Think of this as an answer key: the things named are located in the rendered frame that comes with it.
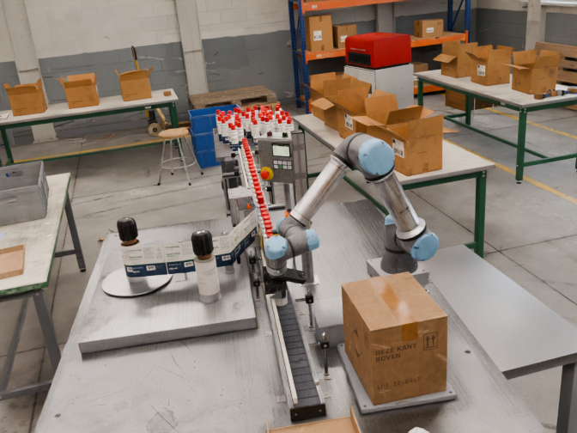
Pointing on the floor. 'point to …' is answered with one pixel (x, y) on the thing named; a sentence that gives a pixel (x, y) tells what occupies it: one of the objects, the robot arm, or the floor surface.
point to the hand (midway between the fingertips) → (282, 295)
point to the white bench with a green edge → (38, 276)
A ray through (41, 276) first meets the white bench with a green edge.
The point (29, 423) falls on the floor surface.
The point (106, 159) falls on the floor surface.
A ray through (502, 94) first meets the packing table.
